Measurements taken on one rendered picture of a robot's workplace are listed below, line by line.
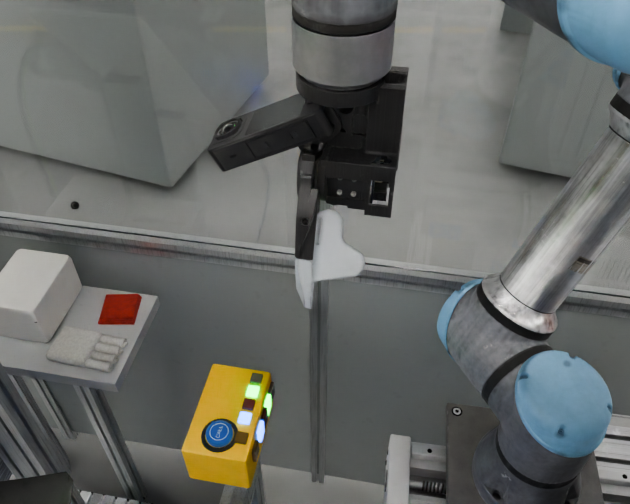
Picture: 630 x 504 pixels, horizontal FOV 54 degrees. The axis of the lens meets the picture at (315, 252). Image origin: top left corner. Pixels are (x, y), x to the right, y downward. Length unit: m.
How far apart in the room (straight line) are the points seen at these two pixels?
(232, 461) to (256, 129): 0.57
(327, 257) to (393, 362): 0.99
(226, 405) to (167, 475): 1.19
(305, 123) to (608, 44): 0.23
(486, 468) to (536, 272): 0.30
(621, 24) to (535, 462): 0.61
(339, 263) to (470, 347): 0.38
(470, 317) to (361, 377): 0.74
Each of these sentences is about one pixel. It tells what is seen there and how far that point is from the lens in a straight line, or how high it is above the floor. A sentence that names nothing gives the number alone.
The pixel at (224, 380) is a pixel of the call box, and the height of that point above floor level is 1.07.
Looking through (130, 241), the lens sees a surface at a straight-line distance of 1.39.
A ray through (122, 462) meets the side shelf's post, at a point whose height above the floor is 0.28.
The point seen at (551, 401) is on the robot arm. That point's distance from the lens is 0.81.
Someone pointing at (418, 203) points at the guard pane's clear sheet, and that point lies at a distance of 1.16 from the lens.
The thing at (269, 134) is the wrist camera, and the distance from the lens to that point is 0.50.
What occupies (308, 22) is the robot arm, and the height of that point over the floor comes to 1.73.
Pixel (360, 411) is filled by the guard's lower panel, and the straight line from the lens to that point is 1.71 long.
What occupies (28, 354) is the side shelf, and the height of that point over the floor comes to 0.86.
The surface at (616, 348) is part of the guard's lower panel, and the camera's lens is 1.46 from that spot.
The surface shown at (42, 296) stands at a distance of 1.38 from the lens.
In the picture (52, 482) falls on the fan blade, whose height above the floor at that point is 1.21.
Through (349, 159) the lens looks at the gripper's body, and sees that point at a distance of 0.50.
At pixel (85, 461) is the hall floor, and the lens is 2.27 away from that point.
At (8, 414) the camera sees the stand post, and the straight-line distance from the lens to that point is 1.32.
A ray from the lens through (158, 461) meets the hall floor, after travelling 2.20.
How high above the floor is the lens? 1.91
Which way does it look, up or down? 44 degrees down
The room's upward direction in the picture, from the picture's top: straight up
